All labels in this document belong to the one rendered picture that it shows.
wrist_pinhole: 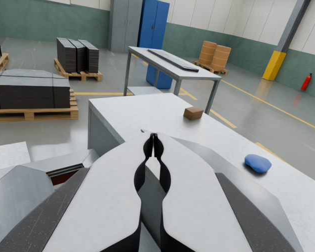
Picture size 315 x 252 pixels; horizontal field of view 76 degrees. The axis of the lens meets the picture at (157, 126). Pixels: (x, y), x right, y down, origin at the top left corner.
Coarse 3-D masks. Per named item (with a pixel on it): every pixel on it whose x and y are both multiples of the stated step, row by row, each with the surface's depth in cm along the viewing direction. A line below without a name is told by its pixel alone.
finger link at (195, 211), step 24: (168, 144) 11; (168, 168) 9; (192, 168) 9; (168, 192) 8; (192, 192) 8; (216, 192) 8; (168, 216) 7; (192, 216) 7; (216, 216) 7; (168, 240) 7; (192, 240) 6; (216, 240) 6; (240, 240) 6
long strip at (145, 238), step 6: (90, 156) 101; (96, 156) 102; (84, 162) 96; (90, 162) 97; (144, 228) 73; (144, 234) 71; (144, 240) 69; (150, 240) 69; (144, 246) 67; (150, 246) 67; (156, 246) 68
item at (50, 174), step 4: (76, 164) 94; (80, 164) 96; (60, 168) 90; (64, 168) 92; (68, 168) 93; (72, 168) 93; (76, 168) 95; (48, 172) 88; (52, 172) 89; (56, 172) 89; (60, 172) 91; (64, 172) 92; (68, 172) 92; (72, 172) 94; (48, 176) 88; (52, 176) 88; (56, 176) 90; (48, 180) 85; (52, 184) 85; (52, 188) 83
